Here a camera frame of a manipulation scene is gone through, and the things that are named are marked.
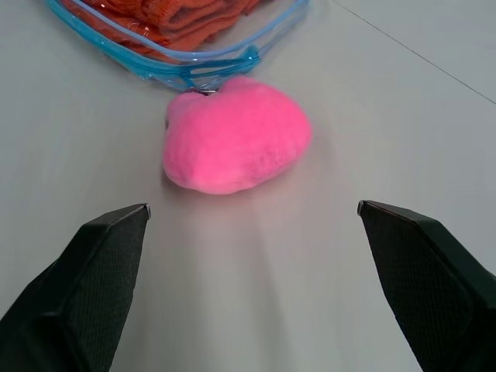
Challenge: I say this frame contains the clear blue-trimmed zipper bag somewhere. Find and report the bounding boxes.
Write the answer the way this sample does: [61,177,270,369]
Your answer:
[46,0,311,94]

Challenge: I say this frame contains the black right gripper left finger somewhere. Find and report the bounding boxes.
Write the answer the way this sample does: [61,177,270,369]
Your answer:
[0,202,151,372]

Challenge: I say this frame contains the orange knitted cloth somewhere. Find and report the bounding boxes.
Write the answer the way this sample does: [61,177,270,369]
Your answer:
[61,0,261,56]

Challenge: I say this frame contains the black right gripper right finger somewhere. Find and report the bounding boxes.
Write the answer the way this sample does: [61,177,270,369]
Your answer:
[356,199,496,372]

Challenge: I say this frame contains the pink plush toy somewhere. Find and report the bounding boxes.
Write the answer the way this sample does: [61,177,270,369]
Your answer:
[161,75,313,195]

